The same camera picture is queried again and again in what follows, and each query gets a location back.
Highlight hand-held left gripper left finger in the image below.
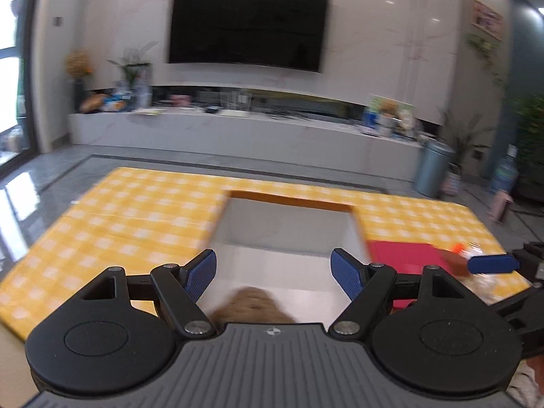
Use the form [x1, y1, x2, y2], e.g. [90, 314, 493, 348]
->
[81, 249, 218, 338]

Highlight pink stool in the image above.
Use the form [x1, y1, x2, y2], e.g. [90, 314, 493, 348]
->
[489, 190, 516, 224]

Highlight brown plush toy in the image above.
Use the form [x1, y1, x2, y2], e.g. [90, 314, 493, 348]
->
[211, 286, 296, 334]

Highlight grey trash can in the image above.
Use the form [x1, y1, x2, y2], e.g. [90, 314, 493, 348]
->
[414, 139, 456, 199]

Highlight green printed box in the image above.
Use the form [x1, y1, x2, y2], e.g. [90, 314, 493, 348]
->
[366, 95, 416, 133]

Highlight white television cabinet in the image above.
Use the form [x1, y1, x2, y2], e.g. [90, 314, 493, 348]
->
[68, 83, 426, 184]

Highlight yellow checked mat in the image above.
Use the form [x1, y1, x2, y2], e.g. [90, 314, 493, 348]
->
[0, 167, 533, 341]

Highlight hanging green plant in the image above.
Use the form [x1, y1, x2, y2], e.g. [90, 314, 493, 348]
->
[464, 31, 509, 91]

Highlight black wall television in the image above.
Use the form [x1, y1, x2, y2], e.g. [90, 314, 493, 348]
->
[167, 0, 333, 73]

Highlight snack bags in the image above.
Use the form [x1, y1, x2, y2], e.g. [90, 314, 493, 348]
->
[80, 90, 129, 114]

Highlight blue water bottle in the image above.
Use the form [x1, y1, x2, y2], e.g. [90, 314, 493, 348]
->
[489, 155, 520, 196]

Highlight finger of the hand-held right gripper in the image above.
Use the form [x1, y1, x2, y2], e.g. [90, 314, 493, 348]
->
[466, 254, 521, 274]

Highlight vase with yellow flowers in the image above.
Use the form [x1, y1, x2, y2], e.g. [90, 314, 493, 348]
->
[65, 50, 95, 114]

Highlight white cardboard box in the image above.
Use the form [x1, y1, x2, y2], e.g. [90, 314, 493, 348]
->
[200, 189, 371, 333]

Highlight red cloth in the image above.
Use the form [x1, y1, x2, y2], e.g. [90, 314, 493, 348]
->
[367, 240, 448, 312]

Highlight clear glass jars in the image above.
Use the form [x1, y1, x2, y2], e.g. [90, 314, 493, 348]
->
[220, 88, 251, 112]

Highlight small brown soft toy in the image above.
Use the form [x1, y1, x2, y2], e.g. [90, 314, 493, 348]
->
[441, 249, 473, 278]

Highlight framed wall picture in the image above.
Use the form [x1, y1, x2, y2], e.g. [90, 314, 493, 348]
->
[470, 0, 505, 43]

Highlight large green plant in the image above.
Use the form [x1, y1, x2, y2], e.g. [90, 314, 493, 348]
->
[511, 95, 544, 203]

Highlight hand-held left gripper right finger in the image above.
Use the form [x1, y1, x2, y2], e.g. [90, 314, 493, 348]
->
[327, 247, 468, 337]

